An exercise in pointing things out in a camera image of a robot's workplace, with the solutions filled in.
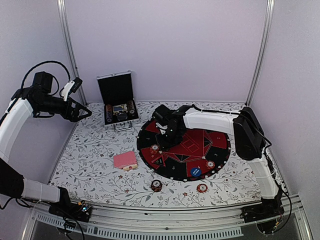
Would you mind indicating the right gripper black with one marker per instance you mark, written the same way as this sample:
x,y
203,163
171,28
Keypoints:
x,y
165,145

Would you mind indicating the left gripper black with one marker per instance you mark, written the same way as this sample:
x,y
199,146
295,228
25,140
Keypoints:
x,y
73,116

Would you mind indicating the red chips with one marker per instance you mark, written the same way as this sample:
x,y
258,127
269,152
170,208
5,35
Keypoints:
x,y
210,165
154,149

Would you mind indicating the blue small blind button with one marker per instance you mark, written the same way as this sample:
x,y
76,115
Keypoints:
x,y
196,172

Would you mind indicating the red backed card deck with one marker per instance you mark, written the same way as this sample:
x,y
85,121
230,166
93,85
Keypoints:
x,y
125,161

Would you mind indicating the black brown chip stack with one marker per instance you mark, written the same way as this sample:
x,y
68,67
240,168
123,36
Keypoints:
x,y
156,185

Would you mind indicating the orange red chip stack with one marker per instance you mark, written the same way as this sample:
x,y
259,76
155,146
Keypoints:
x,y
202,188

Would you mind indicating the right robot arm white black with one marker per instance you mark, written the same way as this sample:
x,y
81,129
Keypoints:
x,y
249,140

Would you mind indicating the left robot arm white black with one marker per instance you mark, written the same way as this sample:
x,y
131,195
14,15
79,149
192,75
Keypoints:
x,y
31,102

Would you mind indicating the triangular all in marker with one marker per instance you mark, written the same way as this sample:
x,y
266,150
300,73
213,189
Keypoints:
x,y
159,161

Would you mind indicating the round red black poker mat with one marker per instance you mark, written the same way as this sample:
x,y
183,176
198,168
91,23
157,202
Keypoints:
x,y
197,147

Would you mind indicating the aluminium poker case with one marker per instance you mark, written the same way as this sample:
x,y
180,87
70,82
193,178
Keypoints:
x,y
117,89

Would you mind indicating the black dealer button in case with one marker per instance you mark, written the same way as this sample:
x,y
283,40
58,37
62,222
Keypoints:
x,y
122,116

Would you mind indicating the blue card deck in case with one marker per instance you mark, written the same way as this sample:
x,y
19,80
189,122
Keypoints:
x,y
119,108

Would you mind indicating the right chip roll in case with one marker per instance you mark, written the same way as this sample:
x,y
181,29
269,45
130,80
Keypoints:
x,y
131,108

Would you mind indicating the floral table cloth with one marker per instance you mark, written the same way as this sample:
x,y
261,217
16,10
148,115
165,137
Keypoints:
x,y
86,169

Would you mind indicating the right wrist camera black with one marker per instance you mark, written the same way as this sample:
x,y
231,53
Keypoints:
x,y
163,117

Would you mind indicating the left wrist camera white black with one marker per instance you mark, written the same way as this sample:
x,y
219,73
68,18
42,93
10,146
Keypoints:
x,y
71,87

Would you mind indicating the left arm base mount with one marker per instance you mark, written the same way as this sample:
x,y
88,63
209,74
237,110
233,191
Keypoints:
x,y
78,211

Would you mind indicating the left aluminium frame post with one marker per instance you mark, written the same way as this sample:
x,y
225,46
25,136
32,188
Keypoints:
x,y
67,36

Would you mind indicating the aluminium frame post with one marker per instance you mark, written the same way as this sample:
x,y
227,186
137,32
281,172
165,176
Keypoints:
x,y
67,36
270,4

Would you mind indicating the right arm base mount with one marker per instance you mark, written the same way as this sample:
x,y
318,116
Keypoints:
x,y
270,217

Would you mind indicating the front aluminium rail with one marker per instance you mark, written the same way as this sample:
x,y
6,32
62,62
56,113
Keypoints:
x,y
115,222

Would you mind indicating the right aluminium frame post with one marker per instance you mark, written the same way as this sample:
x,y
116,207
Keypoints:
x,y
270,4

